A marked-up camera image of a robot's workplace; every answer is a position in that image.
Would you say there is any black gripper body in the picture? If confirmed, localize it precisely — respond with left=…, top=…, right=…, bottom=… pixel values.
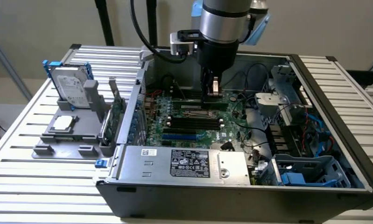
left=196, top=39, right=239, bottom=77

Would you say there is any green RAM stick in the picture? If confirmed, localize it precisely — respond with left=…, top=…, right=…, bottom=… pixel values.
left=172, top=99, right=230, bottom=111

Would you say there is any black RAM slot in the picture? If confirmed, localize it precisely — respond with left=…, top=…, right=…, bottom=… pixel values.
left=167, top=124, right=222, bottom=131
left=168, top=121, right=222, bottom=128
left=171, top=116, right=222, bottom=122
left=170, top=118, right=222, bottom=126

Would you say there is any black expansion slot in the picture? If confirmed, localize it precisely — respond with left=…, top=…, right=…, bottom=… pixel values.
left=163, top=127, right=200, bottom=135

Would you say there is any blue expansion slot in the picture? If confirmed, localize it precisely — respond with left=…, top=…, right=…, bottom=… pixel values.
left=162, top=133, right=199, bottom=141

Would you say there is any green motherboard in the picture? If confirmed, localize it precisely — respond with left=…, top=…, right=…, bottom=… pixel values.
left=142, top=90, right=270, bottom=152

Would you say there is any grey metal drive cage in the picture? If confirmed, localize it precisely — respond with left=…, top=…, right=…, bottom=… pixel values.
left=268, top=64, right=316, bottom=107

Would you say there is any green graphics card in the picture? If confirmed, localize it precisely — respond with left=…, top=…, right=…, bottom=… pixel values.
left=99, top=76, right=127, bottom=148

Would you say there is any silver power supply unit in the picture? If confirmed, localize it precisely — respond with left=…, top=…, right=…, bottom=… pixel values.
left=115, top=146, right=254, bottom=187

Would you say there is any hard disk in blue carrier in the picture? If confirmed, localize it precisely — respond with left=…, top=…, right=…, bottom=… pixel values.
left=42, top=60, right=96, bottom=110

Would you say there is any blue-grey plastic disk bay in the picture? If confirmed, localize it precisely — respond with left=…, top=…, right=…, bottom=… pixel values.
left=271, top=153, right=354, bottom=188

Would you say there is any open black PC case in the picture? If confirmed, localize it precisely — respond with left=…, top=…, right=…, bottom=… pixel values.
left=95, top=45, right=373, bottom=219

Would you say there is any CPU chip with silver lid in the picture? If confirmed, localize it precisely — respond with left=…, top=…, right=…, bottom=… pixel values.
left=54, top=115, right=75, bottom=130

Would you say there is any grey parts rack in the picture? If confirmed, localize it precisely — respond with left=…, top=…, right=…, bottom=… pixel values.
left=31, top=79, right=128, bottom=164

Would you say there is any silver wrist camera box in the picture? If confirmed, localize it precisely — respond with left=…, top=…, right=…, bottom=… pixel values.
left=170, top=29, right=203, bottom=56

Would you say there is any thin black wire loop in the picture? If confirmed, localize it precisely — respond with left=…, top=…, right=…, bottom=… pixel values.
left=235, top=63, right=275, bottom=95

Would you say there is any CPU socket with metal frame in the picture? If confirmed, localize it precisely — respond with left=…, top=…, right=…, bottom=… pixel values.
left=180, top=109, right=220, bottom=118

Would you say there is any silver metal bracket block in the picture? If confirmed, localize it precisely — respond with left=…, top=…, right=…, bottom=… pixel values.
left=254, top=92, right=283, bottom=111

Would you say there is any black stand post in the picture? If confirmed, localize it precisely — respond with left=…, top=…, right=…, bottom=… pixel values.
left=95, top=0, right=116, bottom=47
left=144, top=0, right=160, bottom=49

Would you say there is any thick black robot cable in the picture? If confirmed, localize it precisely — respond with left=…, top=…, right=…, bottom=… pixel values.
left=130, top=0, right=190, bottom=63

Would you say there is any blue data wire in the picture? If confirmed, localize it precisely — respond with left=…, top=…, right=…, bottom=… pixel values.
left=300, top=111, right=335, bottom=161

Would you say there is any thin red wire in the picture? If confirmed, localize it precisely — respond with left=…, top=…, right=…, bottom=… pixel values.
left=302, top=125, right=336, bottom=151

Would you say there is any grey metal frame bar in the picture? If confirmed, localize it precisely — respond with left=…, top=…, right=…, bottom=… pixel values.
left=0, top=29, right=32, bottom=101

